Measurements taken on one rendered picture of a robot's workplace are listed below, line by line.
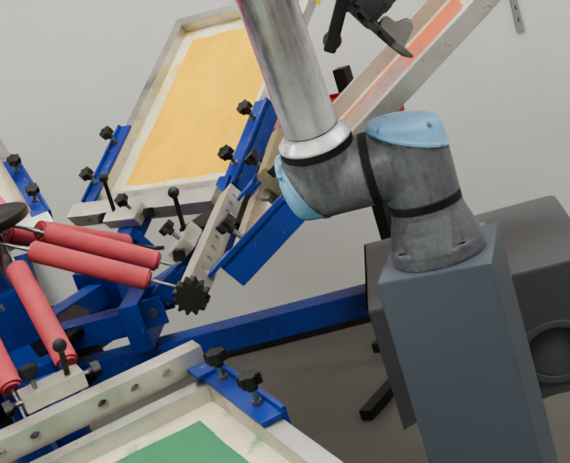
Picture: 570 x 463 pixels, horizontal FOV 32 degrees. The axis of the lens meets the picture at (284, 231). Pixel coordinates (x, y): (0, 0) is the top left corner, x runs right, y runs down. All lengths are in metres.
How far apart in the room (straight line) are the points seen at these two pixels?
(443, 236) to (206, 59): 1.88
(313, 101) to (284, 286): 3.06
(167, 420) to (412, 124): 0.77
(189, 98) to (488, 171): 1.63
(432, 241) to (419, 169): 0.11
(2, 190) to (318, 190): 1.93
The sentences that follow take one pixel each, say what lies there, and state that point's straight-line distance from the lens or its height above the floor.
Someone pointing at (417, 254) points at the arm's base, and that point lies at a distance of 1.56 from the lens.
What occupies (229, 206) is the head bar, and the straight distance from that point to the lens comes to 2.50.
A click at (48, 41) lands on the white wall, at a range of 4.43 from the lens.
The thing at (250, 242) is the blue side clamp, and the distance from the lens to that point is 2.02.
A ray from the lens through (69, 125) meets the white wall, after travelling 4.47.
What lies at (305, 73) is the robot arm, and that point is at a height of 1.54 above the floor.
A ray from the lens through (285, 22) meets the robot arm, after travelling 1.45.
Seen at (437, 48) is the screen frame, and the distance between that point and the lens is 1.94.
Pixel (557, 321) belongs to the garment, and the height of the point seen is 0.82.
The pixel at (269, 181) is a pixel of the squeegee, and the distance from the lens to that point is 2.08.
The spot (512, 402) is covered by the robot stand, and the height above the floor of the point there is 0.96.
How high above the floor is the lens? 1.75
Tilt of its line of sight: 16 degrees down
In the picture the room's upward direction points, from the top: 18 degrees counter-clockwise
